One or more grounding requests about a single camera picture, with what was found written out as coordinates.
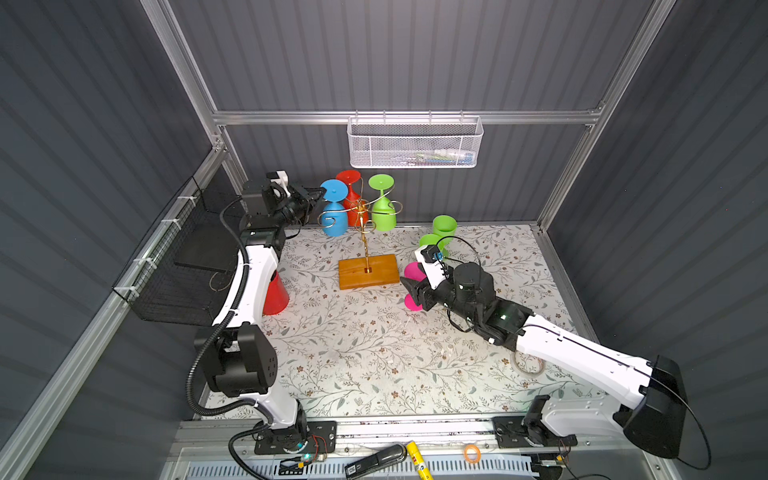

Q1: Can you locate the blue wine glass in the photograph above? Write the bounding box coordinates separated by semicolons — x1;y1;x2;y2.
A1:
319;179;348;237

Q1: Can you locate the red pencil cup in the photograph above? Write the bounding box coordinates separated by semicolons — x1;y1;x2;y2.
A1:
262;271;290;316

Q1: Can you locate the black stapler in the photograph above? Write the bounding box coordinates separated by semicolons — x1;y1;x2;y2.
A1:
344;444;407;480

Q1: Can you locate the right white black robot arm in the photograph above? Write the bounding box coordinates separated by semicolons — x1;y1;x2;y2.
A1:
401;262;688;459

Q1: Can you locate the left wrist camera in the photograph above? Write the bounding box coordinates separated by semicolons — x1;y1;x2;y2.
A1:
267;170;291;202

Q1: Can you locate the green wine glass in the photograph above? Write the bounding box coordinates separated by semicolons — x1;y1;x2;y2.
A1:
369;174;396;232
432;215;458;250
417;234;445;263

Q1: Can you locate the pink wine glass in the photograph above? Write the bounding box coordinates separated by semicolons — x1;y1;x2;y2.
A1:
403;260;428;312

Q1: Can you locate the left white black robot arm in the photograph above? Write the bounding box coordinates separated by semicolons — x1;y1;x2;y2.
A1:
185;171;325;451

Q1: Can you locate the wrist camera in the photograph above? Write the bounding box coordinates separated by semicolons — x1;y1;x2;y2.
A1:
267;170;291;202
415;244;447;290

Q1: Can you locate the wooden base wire glass rack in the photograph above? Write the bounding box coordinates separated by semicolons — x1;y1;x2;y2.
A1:
338;200;400;290

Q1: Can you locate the white wire wall basket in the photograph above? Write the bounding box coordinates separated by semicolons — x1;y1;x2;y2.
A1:
346;113;485;169

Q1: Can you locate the red wine glass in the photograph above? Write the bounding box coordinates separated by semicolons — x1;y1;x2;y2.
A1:
336;170;365;228

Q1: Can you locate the black wire wall basket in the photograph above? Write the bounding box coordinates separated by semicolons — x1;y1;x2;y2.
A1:
113;173;244;327

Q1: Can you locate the yellow glue tube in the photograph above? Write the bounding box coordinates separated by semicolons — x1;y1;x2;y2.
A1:
406;441;434;480

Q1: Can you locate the clear tape roll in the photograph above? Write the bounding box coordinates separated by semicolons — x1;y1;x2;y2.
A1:
513;352;546;377

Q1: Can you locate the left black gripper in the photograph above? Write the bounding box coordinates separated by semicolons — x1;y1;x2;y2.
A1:
270;183;322;231

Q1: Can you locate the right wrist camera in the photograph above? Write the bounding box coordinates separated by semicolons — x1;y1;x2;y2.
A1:
415;244;447;290

